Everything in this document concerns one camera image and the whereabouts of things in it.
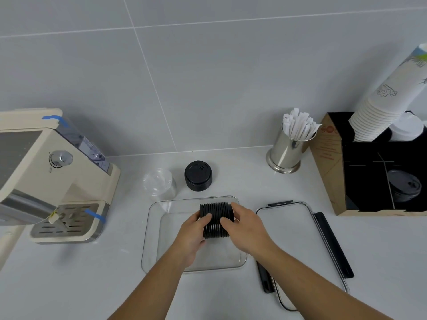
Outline person's right forearm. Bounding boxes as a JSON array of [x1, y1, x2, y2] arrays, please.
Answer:
[[258, 248, 394, 320]]

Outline cream espresso machine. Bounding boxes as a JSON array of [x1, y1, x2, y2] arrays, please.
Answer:
[[0, 108, 121, 272]]

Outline person's left hand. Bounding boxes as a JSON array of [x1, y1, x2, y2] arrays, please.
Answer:
[[172, 213, 214, 269]]

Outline person's right hand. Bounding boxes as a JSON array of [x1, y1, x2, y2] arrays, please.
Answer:
[[219, 201, 282, 264]]

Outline stack of white paper cups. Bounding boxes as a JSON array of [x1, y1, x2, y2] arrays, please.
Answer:
[[348, 43, 427, 143]]

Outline white lids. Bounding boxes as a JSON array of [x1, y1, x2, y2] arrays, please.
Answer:
[[388, 111, 424, 142]]

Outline black lid stack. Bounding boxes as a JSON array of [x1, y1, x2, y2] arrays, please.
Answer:
[[184, 160, 213, 192], [199, 201, 236, 240]]

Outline black cardboard cup organizer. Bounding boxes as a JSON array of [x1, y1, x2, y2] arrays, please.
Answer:
[[309, 112, 427, 217]]

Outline bundle of white wrapped straws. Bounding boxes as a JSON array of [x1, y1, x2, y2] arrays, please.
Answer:
[[282, 108, 323, 141]]

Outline person's left forearm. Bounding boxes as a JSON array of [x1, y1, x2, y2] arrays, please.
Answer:
[[108, 246, 189, 320]]

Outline steel straw holder cup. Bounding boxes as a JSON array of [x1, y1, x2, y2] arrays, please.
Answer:
[[266, 124, 318, 174]]

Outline container lid with black clips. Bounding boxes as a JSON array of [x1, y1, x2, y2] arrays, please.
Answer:
[[255, 200, 355, 312]]

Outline clear plastic container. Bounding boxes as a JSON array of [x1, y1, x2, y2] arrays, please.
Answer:
[[141, 196, 248, 274]]

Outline black lids inside organizer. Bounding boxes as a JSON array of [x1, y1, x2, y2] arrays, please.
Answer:
[[387, 169, 423, 204]]

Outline stack of clear lids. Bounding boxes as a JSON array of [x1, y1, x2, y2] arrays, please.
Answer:
[[143, 168, 178, 201]]

